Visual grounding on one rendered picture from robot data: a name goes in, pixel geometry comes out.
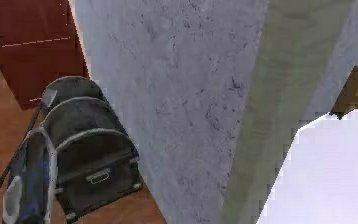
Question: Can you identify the brown wooden block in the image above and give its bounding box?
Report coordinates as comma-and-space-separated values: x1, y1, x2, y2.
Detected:
330, 63, 358, 120

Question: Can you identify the dark grey domed trunk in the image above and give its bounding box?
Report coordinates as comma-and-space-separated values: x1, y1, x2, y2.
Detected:
40, 75, 144, 224

